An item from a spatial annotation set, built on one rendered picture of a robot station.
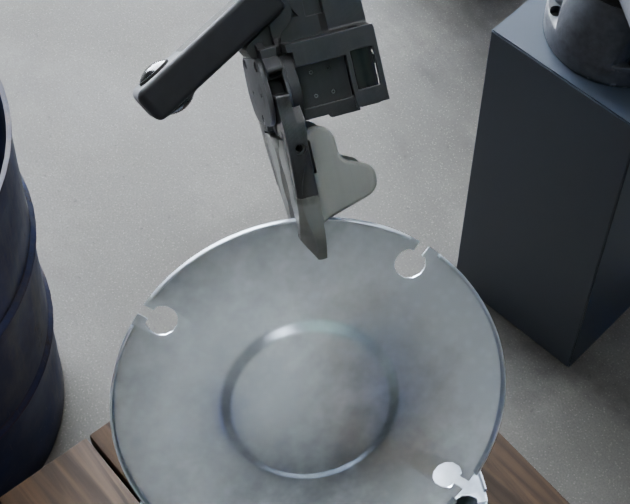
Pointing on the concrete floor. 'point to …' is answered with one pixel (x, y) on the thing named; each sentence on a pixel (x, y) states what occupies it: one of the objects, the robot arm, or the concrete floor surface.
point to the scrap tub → (11, 312)
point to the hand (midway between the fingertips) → (306, 241)
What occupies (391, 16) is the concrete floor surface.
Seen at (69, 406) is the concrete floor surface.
